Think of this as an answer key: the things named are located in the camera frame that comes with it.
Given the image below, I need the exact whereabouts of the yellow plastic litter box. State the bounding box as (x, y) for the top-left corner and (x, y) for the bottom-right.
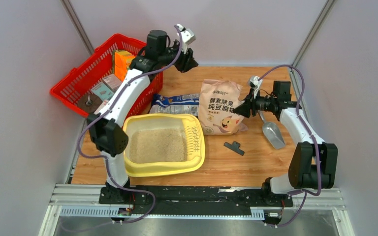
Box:
(123, 114), (206, 177)

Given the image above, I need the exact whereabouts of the blue chips bag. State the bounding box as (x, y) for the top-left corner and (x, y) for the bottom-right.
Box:
(149, 93), (199, 117)

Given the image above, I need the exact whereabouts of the metal litter scoop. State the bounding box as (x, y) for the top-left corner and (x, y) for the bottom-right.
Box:
(258, 111), (285, 149)

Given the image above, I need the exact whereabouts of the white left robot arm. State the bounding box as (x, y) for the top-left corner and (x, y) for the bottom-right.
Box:
(86, 24), (198, 204)

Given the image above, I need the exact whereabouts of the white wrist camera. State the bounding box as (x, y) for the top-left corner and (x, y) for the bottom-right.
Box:
(176, 24), (196, 54)
(249, 76), (262, 98)

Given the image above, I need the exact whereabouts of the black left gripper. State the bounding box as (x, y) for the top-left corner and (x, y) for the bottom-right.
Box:
(158, 40), (199, 74)

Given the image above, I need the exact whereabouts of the pink cat litter bag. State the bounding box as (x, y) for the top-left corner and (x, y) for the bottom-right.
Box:
(198, 79), (248, 135)

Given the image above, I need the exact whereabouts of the grey pink small box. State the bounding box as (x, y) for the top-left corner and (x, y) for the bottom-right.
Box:
(102, 74), (122, 92)

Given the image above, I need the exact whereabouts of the teal small box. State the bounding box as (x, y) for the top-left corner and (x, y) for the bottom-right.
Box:
(91, 82), (114, 101)

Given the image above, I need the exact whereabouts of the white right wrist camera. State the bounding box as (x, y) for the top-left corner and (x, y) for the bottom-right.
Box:
(249, 76), (262, 98)

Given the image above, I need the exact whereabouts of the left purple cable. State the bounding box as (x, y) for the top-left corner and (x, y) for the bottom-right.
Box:
(75, 24), (184, 225)

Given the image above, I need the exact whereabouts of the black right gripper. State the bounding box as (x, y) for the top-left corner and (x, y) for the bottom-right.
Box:
(232, 88), (276, 118)

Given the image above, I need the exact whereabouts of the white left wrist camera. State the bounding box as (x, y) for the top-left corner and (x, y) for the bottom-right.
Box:
(176, 24), (196, 54)

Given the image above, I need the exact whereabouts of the orange yellow sponge pack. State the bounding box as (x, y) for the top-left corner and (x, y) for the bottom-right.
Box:
(113, 50), (135, 81)

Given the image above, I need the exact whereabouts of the red plastic basket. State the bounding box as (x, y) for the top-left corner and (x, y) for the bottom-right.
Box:
(50, 33), (146, 118)

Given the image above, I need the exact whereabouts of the brown round disc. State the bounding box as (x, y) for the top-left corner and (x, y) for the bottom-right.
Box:
(77, 93), (102, 114)

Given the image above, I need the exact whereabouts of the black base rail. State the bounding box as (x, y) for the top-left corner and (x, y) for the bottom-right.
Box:
(98, 184), (293, 216)

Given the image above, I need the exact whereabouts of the black bag clip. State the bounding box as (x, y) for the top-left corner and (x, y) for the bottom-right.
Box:
(223, 141), (245, 156)

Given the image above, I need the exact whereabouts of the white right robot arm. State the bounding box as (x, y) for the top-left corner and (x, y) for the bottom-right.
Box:
(234, 76), (338, 206)

